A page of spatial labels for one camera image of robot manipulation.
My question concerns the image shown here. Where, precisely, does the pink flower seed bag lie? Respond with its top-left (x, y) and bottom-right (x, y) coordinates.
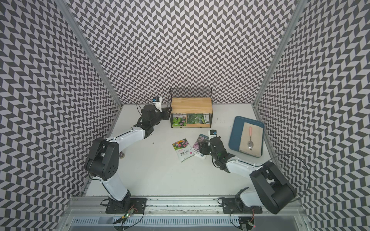
top-left (192, 134), bottom-right (209, 160)

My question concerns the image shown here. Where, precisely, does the mixed flower white seed bag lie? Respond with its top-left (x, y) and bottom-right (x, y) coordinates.
top-left (172, 139), bottom-right (195, 162)

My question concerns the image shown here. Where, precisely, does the black wire two-tier shelf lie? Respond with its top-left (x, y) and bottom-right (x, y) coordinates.
top-left (170, 87), bottom-right (214, 129)

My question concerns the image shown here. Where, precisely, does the green leaf seed bag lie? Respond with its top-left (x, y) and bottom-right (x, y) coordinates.
top-left (187, 114), bottom-right (210, 125)

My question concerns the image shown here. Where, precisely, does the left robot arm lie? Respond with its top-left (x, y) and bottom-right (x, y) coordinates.
top-left (84, 103), bottom-right (172, 202)

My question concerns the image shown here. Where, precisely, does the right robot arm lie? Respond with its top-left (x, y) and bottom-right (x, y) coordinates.
top-left (199, 137), bottom-right (297, 214)

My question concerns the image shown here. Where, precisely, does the teal tray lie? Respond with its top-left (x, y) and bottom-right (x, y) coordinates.
top-left (228, 116), bottom-right (265, 152)

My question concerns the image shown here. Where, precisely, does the beige cloth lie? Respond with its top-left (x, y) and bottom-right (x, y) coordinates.
top-left (239, 122), bottom-right (263, 158)

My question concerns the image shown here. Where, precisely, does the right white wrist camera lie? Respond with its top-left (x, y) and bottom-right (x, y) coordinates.
top-left (208, 130), bottom-right (217, 146)

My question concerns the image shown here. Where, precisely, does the pink handled spoon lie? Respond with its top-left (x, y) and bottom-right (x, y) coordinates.
top-left (248, 127), bottom-right (254, 150)

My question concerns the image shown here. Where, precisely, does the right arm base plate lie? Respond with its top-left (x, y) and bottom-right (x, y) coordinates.
top-left (217, 197), bottom-right (263, 214)

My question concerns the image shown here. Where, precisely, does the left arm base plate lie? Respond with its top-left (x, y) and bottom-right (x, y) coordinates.
top-left (105, 198), bottom-right (147, 214)

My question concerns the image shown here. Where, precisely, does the aluminium front rail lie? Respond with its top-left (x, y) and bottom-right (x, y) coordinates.
top-left (63, 195), bottom-right (310, 217)

